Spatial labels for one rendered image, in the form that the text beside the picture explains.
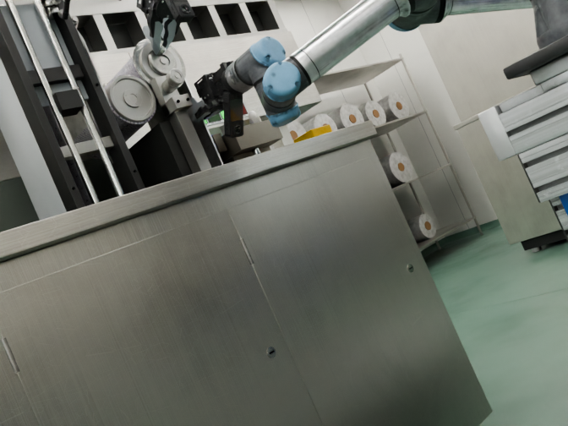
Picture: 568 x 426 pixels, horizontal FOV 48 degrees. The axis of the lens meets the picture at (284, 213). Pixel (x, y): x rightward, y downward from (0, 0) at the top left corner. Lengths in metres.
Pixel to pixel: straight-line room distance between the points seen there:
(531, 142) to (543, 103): 0.07
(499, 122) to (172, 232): 0.61
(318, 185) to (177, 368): 0.56
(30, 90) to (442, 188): 5.59
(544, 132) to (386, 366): 0.65
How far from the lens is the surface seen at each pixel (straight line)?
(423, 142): 6.65
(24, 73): 1.40
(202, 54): 2.27
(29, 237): 1.09
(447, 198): 6.65
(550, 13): 1.13
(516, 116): 1.15
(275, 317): 1.32
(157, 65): 1.69
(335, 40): 1.38
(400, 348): 1.54
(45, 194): 1.62
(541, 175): 1.15
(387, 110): 6.07
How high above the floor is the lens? 0.71
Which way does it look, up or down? 2 degrees up
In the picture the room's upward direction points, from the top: 24 degrees counter-clockwise
